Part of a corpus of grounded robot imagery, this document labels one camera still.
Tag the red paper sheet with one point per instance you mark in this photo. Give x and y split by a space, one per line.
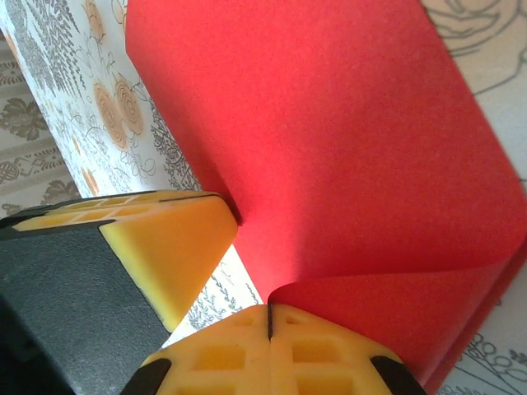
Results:
329 144

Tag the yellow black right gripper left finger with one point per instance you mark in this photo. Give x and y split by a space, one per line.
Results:
230 362

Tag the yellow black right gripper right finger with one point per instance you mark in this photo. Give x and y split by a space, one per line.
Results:
321 366

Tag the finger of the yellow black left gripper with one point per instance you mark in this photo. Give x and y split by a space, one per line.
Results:
123 196
177 251

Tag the floral table mat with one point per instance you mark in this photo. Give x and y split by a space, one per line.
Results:
94 82

